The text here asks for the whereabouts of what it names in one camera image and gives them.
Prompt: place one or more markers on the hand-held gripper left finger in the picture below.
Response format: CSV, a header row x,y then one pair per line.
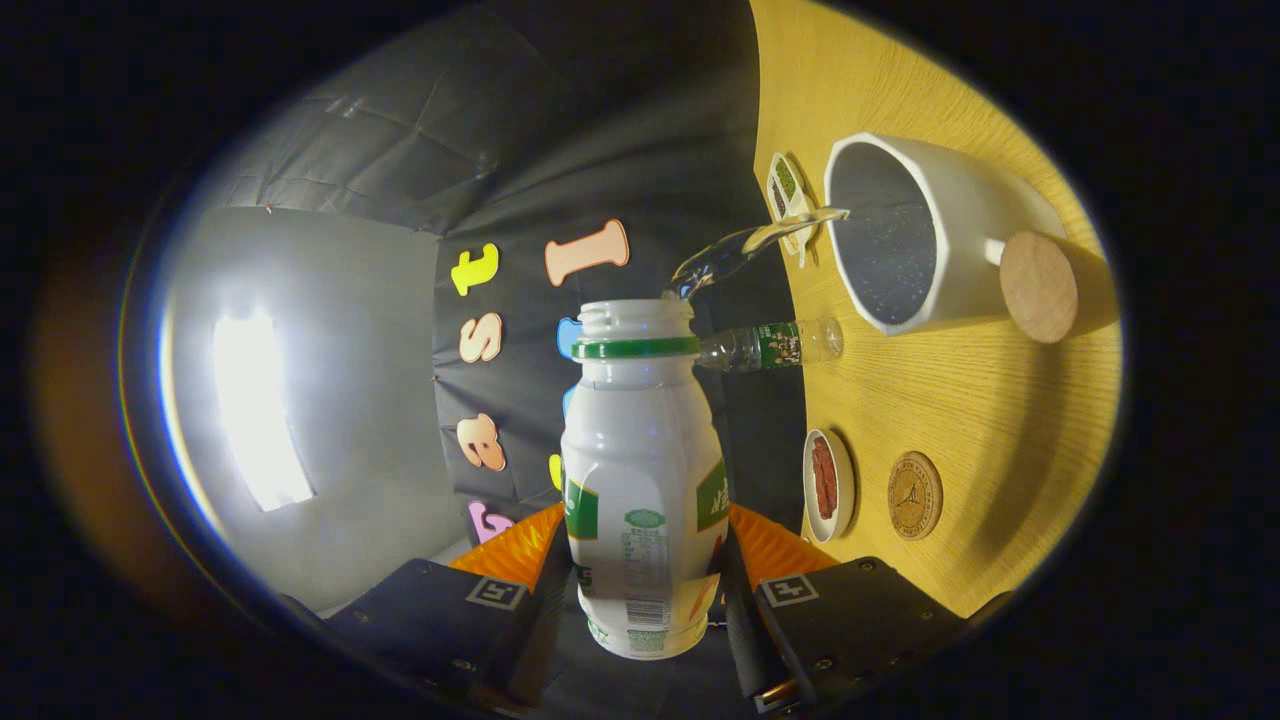
x,y
548,640

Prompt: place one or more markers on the pile of dark beans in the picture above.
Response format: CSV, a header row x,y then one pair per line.
x,y
777,200

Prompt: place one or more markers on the pile of green beans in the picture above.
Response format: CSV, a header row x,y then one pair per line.
x,y
786,178

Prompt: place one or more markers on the white round plate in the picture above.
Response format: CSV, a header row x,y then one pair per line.
x,y
843,500

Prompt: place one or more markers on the white divided snack dish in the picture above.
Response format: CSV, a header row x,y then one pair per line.
x,y
802,195

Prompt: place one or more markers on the ceiling light panel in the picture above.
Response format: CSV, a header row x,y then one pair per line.
x,y
260,410

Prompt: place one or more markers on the round cork coaster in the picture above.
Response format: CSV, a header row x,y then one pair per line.
x,y
915,495

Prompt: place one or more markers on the red meat slice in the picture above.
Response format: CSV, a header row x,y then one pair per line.
x,y
824,450
824,488

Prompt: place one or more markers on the wooden table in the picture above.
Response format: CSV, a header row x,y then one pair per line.
x,y
1000,420

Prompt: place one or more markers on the black backdrop cloth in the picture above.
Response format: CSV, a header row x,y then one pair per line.
x,y
560,120

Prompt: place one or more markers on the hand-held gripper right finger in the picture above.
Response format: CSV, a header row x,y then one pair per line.
x,y
745,650

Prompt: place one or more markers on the clear plastic water bottle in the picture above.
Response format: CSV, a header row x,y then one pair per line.
x,y
770,345

